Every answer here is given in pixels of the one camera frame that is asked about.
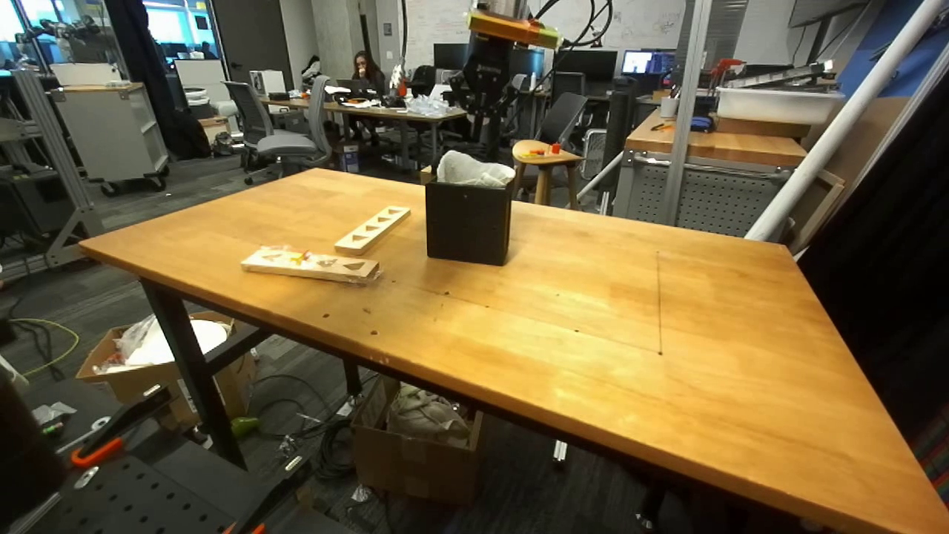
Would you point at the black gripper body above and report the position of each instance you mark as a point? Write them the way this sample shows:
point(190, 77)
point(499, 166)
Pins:
point(487, 75)

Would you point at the white towel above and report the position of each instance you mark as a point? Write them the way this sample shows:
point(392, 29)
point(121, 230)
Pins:
point(463, 169)

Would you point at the black perforated box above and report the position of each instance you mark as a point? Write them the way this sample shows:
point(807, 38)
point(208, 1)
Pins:
point(468, 222)

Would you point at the cardboard box under table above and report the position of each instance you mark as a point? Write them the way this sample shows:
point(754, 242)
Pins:
point(416, 443)

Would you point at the cardboard box with plastic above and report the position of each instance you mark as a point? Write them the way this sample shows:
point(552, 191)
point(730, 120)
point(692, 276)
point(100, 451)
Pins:
point(134, 357)

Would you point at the small round wooden stool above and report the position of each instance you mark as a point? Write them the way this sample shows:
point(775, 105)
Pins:
point(546, 157)

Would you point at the seated person in background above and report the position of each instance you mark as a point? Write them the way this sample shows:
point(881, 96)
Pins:
point(365, 75)

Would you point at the computer monitor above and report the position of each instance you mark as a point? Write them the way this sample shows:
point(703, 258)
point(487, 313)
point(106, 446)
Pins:
point(647, 62)

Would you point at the wooden puzzle board empty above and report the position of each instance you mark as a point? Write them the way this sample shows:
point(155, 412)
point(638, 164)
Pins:
point(371, 230)

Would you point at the grey office chair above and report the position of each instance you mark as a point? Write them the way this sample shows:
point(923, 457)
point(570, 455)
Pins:
point(270, 145)

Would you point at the wooden workbench with drawers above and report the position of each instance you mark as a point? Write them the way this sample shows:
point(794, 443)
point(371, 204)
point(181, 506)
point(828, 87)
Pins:
point(727, 175)

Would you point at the wooden puzzle board with pieces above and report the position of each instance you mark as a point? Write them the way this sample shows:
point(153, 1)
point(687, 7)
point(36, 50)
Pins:
point(312, 265)

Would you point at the white plastic tub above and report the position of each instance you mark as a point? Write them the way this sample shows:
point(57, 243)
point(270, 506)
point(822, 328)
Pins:
point(778, 105)

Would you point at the white diagonal pole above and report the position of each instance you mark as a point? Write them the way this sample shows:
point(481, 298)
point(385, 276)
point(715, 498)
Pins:
point(847, 120)

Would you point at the white rolling cabinet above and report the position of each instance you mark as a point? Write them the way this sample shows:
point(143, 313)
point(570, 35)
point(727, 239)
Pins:
point(110, 124)

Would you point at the black table leg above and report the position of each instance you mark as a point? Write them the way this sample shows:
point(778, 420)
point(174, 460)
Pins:
point(193, 369)

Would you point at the wrist camera yellow mount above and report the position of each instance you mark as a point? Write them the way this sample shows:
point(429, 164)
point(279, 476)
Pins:
point(515, 29)

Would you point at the orange handled clamp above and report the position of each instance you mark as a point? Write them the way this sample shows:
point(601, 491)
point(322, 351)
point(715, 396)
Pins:
point(106, 451)

